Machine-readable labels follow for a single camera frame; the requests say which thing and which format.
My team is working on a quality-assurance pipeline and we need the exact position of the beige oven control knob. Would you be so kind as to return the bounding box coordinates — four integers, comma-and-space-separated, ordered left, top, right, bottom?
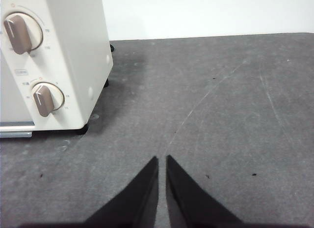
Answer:
30, 81, 65, 118
2, 12, 44, 56

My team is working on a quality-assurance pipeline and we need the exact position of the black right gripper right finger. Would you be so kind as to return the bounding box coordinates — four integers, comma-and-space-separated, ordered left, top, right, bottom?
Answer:
166, 154, 246, 228

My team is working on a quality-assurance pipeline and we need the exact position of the glass oven door with handle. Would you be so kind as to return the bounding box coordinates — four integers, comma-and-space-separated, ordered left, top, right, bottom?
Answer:
0, 55, 35, 132

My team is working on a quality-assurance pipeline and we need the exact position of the silver oven crumb tray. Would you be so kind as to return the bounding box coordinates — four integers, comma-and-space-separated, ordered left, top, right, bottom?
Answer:
0, 131, 33, 139

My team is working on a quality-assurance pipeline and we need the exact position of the cream Toshiba toaster oven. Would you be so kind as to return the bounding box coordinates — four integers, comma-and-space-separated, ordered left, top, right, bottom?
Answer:
0, 0, 114, 139

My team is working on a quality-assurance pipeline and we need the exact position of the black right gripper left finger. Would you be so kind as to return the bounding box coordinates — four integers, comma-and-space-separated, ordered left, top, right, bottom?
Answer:
83, 156, 160, 228

